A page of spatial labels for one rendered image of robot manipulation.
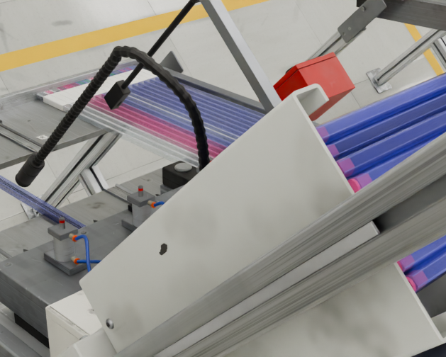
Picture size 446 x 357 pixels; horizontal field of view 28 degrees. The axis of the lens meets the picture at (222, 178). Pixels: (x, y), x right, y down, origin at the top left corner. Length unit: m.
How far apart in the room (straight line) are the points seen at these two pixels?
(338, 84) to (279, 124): 1.45
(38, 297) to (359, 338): 0.50
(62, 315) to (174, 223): 0.30
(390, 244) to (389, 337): 0.08
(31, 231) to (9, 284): 0.21
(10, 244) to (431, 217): 0.82
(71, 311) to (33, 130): 0.66
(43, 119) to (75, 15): 1.21
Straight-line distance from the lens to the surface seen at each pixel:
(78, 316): 0.88
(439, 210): 0.42
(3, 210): 2.34
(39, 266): 1.01
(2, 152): 1.44
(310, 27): 3.23
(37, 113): 1.58
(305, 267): 0.49
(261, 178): 0.53
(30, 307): 0.98
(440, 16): 2.21
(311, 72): 1.92
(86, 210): 1.24
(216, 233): 0.58
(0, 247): 1.17
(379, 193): 0.44
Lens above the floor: 2.05
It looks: 50 degrees down
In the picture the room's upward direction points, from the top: 49 degrees clockwise
